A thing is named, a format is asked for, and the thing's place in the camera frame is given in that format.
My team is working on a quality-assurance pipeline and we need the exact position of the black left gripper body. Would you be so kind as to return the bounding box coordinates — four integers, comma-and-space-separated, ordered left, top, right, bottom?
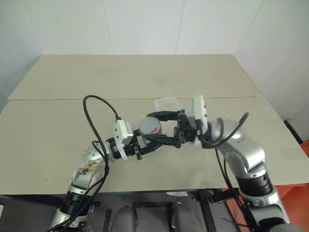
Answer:
122, 131, 147, 161

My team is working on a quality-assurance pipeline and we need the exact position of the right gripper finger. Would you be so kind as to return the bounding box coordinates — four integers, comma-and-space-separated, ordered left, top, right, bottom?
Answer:
146, 110, 182, 122
144, 134, 182, 149

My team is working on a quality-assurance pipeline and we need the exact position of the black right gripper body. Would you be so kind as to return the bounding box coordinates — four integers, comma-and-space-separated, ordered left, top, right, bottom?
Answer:
173, 108, 198, 145

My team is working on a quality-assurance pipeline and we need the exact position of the clear jar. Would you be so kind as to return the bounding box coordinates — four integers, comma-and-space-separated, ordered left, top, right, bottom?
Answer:
141, 134, 160, 148

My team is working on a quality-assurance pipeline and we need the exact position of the grey jar lid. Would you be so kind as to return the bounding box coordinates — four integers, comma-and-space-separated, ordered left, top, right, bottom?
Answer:
138, 116, 163, 139

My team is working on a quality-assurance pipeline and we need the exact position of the clear plastic box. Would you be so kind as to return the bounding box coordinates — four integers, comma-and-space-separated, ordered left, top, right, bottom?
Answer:
154, 96, 182, 113

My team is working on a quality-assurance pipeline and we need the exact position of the white label sticker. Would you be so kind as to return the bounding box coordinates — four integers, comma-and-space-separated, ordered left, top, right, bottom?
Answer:
166, 191, 189, 198

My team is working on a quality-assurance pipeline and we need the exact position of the dark grey rounded shape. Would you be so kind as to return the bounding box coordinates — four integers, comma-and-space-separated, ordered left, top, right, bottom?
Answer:
115, 204, 139, 232

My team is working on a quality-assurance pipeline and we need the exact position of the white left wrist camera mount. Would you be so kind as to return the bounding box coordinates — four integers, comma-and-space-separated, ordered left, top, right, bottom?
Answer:
112, 119, 134, 161

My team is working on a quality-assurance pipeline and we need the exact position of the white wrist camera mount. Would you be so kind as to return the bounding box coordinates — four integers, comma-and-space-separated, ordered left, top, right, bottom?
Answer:
112, 119, 134, 161
187, 95, 209, 146

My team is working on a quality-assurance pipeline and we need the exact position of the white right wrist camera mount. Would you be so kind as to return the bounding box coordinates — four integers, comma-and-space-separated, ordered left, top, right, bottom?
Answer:
187, 95, 209, 146

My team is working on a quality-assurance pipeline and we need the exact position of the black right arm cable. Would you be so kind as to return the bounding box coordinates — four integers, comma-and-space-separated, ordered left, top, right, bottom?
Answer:
200, 112, 263, 232

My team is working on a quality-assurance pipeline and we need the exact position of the black metal table frame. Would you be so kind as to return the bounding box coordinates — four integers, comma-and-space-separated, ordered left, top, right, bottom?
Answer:
91, 188, 242, 232

